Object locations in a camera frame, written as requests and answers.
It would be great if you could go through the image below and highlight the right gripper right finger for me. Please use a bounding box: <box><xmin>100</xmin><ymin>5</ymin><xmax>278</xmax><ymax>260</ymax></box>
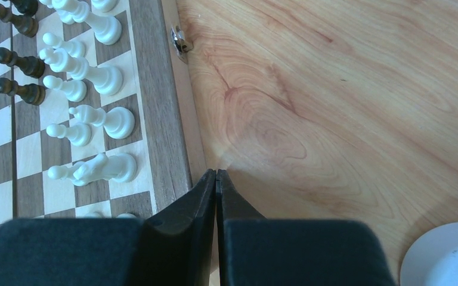
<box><xmin>216</xmin><ymin>169</ymin><xmax>268</xmax><ymax>285</ymax></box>

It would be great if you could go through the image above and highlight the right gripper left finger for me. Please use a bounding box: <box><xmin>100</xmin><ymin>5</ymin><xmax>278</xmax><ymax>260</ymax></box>
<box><xmin>126</xmin><ymin>169</ymin><xmax>216</xmax><ymax>285</ymax></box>

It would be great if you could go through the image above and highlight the wooden folding chess board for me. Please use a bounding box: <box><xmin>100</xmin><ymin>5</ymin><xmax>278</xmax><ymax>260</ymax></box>
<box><xmin>0</xmin><ymin>1</ymin><xmax>206</xmax><ymax>226</ymax></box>

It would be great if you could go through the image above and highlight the white chess knight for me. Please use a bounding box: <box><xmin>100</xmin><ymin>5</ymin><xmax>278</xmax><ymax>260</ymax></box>
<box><xmin>72</xmin><ymin>153</ymin><xmax>138</xmax><ymax>186</ymax></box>

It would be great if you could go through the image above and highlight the white chess pawn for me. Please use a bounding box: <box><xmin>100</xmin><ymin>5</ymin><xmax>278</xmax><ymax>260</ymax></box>
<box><xmin>46</xmin><ymin>122</ymin><xmax>92</xmax><ymax>147</ymax></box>
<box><xmin>43</xmin><ymin>75</ymin><xmax>87</xmax><ymax>102</ymax></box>
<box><xmin>42</xmin><ymin>32</ymin><xmax>86</xmax><ymax>58</ymax></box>
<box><xmin>47</xmin><ymin>161</ymin><xmax>83</xmax><ymax>181</ymax></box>

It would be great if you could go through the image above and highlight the white chess bishop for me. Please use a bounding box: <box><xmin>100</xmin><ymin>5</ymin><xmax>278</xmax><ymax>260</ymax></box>
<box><xmin>69</xmin><ymin>105</ymin><xmax>135</xmax><ymax>139</ymax></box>

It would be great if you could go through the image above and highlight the metal board clasp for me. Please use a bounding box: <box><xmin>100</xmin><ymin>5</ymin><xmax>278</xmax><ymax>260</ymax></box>
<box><xmin>171</xmin><ymin>25</ymin><xmax>194</xmax><ymax>64</ymax></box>

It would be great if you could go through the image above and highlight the dark chess pawn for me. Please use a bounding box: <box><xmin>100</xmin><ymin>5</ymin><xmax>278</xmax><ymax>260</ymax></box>
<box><xmin>0</xmin><ymin>4</ymin><xmax>39</xmax><ymax>38</ymax></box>
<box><xmin>0</xmin><ymin>47</ymin><xmax>45</xmax><ymax>79</ymax></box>
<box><xmin>0</xmin><ymin>77</ymin><xmax>46</xmax><ymax>105</ymax></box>

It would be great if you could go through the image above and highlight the white chess queen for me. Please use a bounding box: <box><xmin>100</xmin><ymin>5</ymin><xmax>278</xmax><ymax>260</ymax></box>
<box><xmin>52</xmin><ymin>0</ymin><xmax>122</xmax><ymax>45</ymax></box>

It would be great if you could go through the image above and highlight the dark chess piece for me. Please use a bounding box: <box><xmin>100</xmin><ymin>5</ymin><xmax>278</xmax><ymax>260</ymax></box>
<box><xmin>10</xmin><ymin>0</ymin><xmax>39</xmax><ymax>17</ymax></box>

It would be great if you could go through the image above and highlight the white stand base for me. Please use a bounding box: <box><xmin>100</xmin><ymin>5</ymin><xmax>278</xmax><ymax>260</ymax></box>
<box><xmin>399</xmin><ymin>222</ymin><xmax>458</xmax><ymax>285</ymax></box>

